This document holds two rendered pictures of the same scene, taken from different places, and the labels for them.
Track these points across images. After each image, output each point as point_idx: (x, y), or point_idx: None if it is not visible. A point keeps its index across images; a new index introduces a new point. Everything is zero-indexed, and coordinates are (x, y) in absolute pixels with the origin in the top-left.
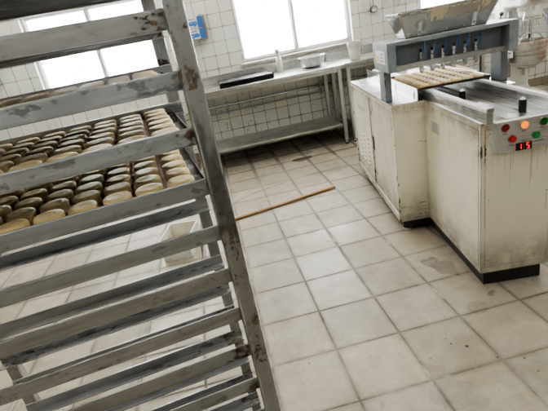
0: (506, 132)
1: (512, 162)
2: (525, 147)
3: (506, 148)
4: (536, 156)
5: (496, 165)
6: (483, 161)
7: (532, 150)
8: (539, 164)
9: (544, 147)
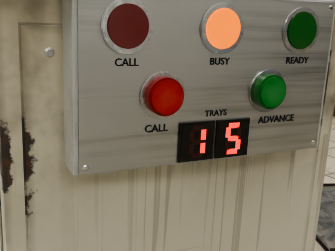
0: (130, 53)
1: (164, 216)
2: (222, 147)
3: (130, 142)
4: (256, 190)
5: (88, 231)
6: (18, 208)
7: (246, 165)
8: (265, 225)
9: (286, 155)
